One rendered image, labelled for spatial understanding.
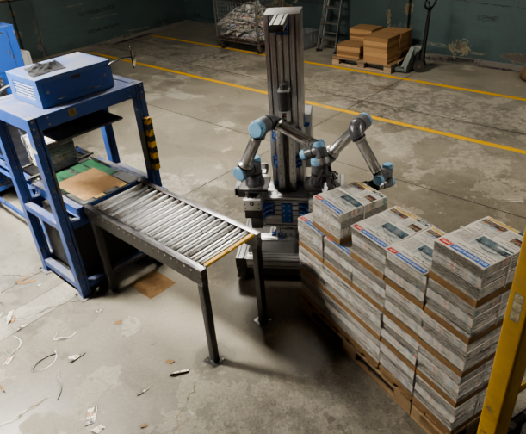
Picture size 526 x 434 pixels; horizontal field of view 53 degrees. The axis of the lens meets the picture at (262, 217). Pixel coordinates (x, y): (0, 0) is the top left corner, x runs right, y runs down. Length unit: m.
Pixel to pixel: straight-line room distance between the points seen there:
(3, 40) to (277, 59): 3.32
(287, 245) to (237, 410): 1.52
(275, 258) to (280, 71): 1.45
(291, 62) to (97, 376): 2.55
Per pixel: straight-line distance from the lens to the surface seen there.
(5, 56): 6.27
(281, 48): 3.80
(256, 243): 3.53
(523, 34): 9.53
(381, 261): 2.98
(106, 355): 4.02
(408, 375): 3.26
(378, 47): 9.38
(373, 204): 3.31
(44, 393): 3.95
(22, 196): 4.67
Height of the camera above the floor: 2.73
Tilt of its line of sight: 32 degrees down
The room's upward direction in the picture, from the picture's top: 4 degrees counter-clockwise
